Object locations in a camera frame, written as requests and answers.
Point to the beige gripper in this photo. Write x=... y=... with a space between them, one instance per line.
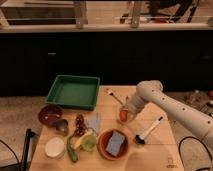
x=131 y=116

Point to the dark red bowl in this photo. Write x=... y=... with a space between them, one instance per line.
x=50 y=114

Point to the blue sponge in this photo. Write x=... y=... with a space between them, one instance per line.
x=114 y=143

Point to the small metal cup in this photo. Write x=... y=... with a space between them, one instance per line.
x=62 y=126

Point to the orange bowl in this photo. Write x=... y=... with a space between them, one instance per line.
x=103 y=141

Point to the white round lid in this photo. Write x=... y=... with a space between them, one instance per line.
x=55 y=148

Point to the yellow green plush toy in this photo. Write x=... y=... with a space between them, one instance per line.
x=87 y=142

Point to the red apple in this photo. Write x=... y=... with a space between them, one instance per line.
x=123 y=115

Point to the black chair frame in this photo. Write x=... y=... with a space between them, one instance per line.
x=22 y=163

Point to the small fork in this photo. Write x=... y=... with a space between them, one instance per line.
x=109 y=92

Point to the green plastic tray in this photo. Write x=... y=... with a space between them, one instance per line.
x=76 y=92

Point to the green cucumber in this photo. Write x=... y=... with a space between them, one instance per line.
x=70 y=150

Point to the white handled dish brush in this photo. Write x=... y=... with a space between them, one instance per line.
x=140 y=137

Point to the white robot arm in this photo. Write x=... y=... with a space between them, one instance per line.
x=198 y=123

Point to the dark red grape bunch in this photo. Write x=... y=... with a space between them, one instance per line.
x=79 y=125

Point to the grey blue cloth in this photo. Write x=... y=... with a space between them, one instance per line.
x=93 y=123

